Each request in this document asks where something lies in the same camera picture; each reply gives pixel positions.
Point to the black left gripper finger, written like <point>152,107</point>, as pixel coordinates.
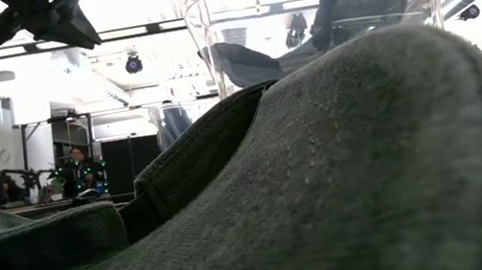
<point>74,30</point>

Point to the black background robot arm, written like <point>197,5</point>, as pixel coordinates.
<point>7,189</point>

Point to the black overhead truss beam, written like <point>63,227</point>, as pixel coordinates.
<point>33,47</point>

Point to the clear plastic container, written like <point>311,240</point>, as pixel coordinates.
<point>160,128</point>
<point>226,11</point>

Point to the person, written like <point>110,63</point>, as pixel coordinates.
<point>79,172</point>

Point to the black partition panel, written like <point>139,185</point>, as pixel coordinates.
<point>129,164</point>

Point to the background work table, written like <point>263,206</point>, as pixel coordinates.
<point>39,208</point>

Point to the dark green baseball cap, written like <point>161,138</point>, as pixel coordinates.
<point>327,189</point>

